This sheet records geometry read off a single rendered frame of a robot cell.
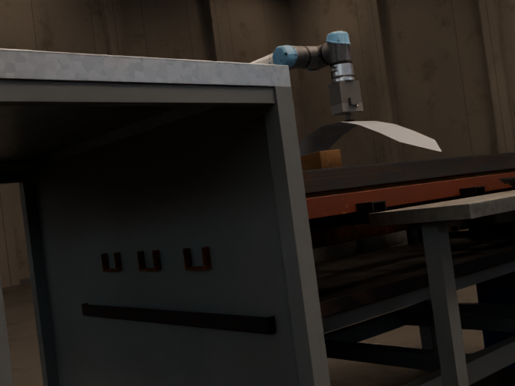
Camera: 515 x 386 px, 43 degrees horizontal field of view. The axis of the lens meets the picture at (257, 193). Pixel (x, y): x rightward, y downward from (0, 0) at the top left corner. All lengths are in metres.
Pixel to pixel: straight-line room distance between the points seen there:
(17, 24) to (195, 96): 11.84
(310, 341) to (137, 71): 0.56
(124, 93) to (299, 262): 0.43
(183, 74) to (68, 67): 0.20
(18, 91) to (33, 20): 12.10
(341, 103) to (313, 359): 1.13
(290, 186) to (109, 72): 0.39
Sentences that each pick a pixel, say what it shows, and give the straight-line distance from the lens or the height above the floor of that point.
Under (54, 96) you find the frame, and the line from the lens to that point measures 0.96.
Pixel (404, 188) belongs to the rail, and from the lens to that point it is 1.72.
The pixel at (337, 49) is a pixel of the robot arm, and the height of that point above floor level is 1.28.
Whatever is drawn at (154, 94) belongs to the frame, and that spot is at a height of 0.99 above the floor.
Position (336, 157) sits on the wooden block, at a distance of 1.65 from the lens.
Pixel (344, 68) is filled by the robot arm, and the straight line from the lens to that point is 2.18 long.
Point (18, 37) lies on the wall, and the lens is 12.80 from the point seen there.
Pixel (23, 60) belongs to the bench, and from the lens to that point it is 0.95.
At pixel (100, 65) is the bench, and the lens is 1.00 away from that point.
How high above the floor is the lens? 0.80
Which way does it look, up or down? 1 degrees up
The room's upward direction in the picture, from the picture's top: 7 degrees counter-clockwise
